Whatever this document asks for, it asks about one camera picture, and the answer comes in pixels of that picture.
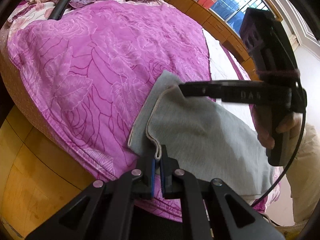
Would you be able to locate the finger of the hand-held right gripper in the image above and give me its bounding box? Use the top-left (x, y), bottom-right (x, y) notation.
top-left (179, 80), bottom-right (222, 103)

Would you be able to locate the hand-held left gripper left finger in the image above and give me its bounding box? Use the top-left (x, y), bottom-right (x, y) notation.
top-left (25, 154), bottom-right (155, 240)

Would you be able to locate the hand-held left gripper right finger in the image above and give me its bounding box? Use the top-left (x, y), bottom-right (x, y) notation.
top-left (160, 145), bottom-right (287, 240)

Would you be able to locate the grey towel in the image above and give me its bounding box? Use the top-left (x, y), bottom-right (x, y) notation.
top-left (128, 70), bottom-right (277, 197)

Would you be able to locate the person's right hand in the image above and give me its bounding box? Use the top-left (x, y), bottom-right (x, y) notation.
top-left (251, 104), bottom-right (304, 150)

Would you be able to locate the window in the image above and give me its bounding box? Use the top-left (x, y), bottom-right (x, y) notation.
top-left (209, 0), bottom-right (271, 34)

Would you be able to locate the wooden cabinet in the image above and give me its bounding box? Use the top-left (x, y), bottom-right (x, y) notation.
top-left (160, 0), bottom-right (258, 80)

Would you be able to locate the purple floral bedspread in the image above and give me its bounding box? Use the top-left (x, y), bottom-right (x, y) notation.
top-left (7, 0), bottom-right (282, 223)

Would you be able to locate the person's beige clothing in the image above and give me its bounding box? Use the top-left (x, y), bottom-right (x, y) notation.
top-left (286, 124), bottom-right (320, 227)

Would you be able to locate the lilac ruffled pillow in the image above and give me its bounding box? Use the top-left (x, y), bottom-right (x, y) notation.
top-left (68, 0), bottom-right (107, 8)

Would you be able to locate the black curved tube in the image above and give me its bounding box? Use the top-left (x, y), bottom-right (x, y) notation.
top-left (47, 0), bottom-right (83, 20)

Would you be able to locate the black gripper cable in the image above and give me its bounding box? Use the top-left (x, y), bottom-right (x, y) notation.
top-left (250, 75), bottom-right (307, 207)

